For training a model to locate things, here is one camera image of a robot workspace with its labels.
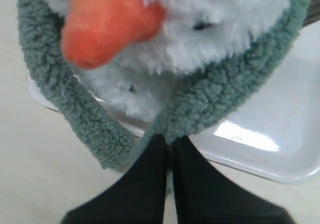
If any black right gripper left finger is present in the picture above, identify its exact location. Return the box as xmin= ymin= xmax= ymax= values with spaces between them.
xmin=61 ymin=134 xmax=167 ymax=224

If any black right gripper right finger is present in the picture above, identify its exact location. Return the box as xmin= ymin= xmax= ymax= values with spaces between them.
xmin=172 ymin=136 xmax=294 ymax=224

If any green knitted scarf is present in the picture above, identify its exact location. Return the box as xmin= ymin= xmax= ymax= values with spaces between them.
xmin=15 ymin=0 xmax=316 ymax=197

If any white plush snowman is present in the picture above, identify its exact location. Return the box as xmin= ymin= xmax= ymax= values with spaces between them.
xmin=32 ymin=0 xmax=320 ymax=124

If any white rectangular plastic tray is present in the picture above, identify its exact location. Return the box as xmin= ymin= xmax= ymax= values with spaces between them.
xmin=26 ymin=19 xmax=320 ymax=184

